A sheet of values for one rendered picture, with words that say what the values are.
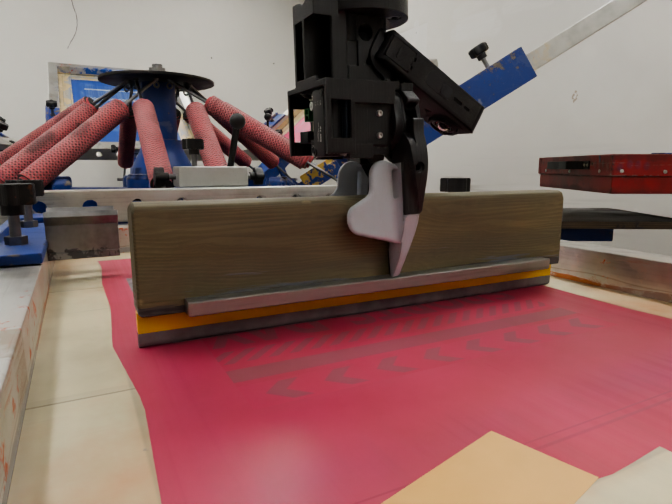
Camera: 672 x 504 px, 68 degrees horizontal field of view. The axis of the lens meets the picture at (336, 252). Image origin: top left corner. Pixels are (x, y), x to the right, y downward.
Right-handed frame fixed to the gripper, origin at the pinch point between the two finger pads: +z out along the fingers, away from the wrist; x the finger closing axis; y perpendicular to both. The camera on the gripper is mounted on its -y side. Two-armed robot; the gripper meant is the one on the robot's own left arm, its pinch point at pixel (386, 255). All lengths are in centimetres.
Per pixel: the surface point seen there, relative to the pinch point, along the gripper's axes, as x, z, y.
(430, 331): 6.6, 4.8, 0.5
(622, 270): 5.7, 3.3, -24.2
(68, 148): -89, -13, 24
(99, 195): -49, -4, 20
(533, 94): -160, -41, -200
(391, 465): 19.5, 4.5, 12.7
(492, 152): -188, -12, -199
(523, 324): 8.7, 5.0, -7.1
